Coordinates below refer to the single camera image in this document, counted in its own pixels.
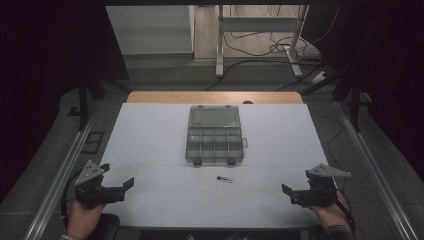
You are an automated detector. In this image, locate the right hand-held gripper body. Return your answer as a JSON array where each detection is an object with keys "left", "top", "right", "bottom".
[{"left": 289, "top": 162, "right": 352, "bottom": 209}]

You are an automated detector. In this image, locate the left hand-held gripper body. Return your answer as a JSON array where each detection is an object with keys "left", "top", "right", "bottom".
[{"left": 74, "top": 159, "right": 127, "bottom": 210}]

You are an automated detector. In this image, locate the person's right hand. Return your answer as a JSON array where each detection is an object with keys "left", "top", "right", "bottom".
[{"left": 307, "top": 190, "right": 352, "bottom": 229}]

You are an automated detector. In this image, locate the person's left hand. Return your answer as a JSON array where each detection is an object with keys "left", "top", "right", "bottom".
[{"left": 65, "top": 199, "right": 108, "bottom": 240}]

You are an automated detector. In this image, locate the white table mat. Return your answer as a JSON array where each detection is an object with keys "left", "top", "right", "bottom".
[{"left": 99, "top": 102, "right": 330, "bottom": 230}]

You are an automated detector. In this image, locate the black chair seat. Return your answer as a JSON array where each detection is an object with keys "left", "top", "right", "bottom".
[{"left": 87, "top": 212, "right": 121, "bottom": 240}]

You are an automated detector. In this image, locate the black metal stand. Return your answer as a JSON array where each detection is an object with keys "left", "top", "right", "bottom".
[
  {"left": 67, "top": 63, "right": 132, "bottom": 132},
  {"left": 301, "top": 13, "right": 391, "bottom": 134}
]

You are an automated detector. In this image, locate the clear plastic organizer box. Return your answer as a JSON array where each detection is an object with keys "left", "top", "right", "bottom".
[{"left": 185, "top": 104, "right": 250, "bottom": 167}]

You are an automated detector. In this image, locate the wooden table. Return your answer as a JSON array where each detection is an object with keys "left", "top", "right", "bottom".
[{"left": 126, "top": 91, "right": 305, "bottom": 105}]

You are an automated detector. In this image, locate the white power strip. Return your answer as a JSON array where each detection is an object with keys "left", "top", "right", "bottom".
[{"left": 310, "top": 70, "right": 330, "bottom": 85}]

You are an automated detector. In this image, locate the white cabinet panel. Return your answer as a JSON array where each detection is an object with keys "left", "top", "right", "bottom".
[{"left": 105, "top": 4, "right": 196, "bottom": 56}]

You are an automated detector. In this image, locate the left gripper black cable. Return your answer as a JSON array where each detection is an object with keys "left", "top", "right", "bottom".
[{"left": 60, "top": 170, "right": 82, "bottom": 229}]

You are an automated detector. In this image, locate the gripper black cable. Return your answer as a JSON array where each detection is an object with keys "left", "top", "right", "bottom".
[
  {"left": 60, "top": 170, "right": 82, "bottom": 229},
  {"left": 328, "top": 186, "right": 357, "bottom": 234}
]

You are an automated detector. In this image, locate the aluminium rail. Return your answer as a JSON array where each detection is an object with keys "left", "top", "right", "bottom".
[
  {"left": 334, "top": 100, "right": 420, "bottom": 240},
  {"left": 22, "top": 101, "right": 101, "bottom": 240}
]

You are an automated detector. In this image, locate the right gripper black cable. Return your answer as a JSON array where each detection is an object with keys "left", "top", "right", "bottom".
[{"left": 328, "top": 186, "right": 357, "bottom": 234}]

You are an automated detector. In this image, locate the thin black floor cable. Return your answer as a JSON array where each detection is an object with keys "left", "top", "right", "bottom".
[{"left": 308, "top": 107, "right": 347, "bottom": 193}]

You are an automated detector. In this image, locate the tangle of black cables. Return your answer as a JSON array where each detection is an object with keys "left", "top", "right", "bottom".
[{"left": 222, "top": 4, "right": 341, "bottom": 58}]

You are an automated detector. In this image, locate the white metal desk frame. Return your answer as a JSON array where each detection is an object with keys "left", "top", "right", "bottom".
[{"left": 215, "top": 4, "right": 310, "bottom": 79}]

